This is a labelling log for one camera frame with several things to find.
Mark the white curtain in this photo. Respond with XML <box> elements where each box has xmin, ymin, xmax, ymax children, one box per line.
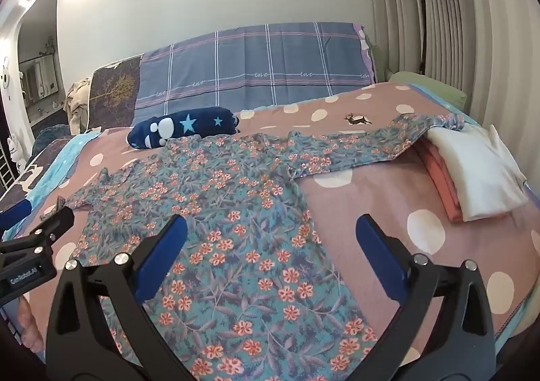
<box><xmin>363</xmin><ymin>0</ymin><xmax>540</xmax><ymax>154</ymax></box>

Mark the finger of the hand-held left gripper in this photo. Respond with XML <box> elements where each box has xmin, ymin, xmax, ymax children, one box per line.
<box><xmin>0</xmin><ymin>195</ymin><xmax>76</xmax><ymax>269</ymax></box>
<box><xmin>0</xmin><ymin>199</ymin><xmax>33</xmax><ymax>232</ymax></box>

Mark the navy star plush blanket roll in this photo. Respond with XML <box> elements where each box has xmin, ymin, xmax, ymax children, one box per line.
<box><xmin>127</xmin><ymin>108</ymin><xmax>241</xmax><ymax>149</ymax></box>

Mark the folded pink cloth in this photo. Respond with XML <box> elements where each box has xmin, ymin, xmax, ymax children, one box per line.
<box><xmin>415</xmin><ymin>138</ymin><xmax>465</xmax><ymax>224</ymax></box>

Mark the dark tree print pillow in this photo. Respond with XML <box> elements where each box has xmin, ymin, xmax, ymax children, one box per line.
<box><xmin>86</xmin><ymin>55</ymin><xmax>145</xmax><ymax>131</ymax></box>

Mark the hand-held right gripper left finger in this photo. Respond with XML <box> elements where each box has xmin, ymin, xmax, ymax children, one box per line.
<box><xmin>46</xmin><ymin>214</ymin><xmax>220</xmax><ymax>381</ymax></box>

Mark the white metal rack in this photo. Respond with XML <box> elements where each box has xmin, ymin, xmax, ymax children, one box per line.
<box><xmin>0</xmin><ymin>148</ymin><xmax>14</xmax><ymax>188</ymax></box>

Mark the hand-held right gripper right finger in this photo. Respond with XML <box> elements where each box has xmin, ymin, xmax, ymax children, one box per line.
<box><xmin>355</xmin><ymin>213</ymin><xmax>498</xmax><ymax>381</ymax></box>

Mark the pink polka dot bedsheet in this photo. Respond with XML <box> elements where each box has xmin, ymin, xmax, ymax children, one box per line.
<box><xmin>12</xmin><ymin>81</ymin><xmax>540</xmax><ymax>365</ymax></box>

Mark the beige clothes pile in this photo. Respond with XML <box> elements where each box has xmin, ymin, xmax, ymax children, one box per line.
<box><xmin>65</xmin><ymin>78</ymin><xmax>91</xmax><ymax>135</ymax></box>

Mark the dark printed blanket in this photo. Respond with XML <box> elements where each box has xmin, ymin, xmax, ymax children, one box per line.
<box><xmin>0</xmin><ymin>124</ymin><xmax>70</xmax><ymax>213</ymax></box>

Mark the folded white cloth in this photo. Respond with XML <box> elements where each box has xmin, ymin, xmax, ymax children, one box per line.
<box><xmin>426</xmin><ymin>125</ymin><xmax>529</xmax><ymax>222</ymax></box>

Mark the green pillow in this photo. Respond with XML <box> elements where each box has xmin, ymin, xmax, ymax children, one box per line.
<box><xmin>387</xmin><ymin>71</ymin><xmax>468</xmax><ymax>108</ymax></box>

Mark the teal floral shirt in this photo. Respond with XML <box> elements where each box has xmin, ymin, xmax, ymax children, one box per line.
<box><xmin>63</xmin><ymin>113</ymin><xmax>465</xmax><ymax>381</ymax></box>

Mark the blue plaid sheet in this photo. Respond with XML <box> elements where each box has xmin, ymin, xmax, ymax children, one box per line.
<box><xmin>134</xmin><ymin>22</ymin><xmax>377</xmax><ymax>129</ymax></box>

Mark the teal blanket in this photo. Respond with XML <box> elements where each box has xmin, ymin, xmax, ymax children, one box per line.
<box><xmin>25</xmin><ymin>132</ymin><xmax>102</xmax><ymax>198</ymax></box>

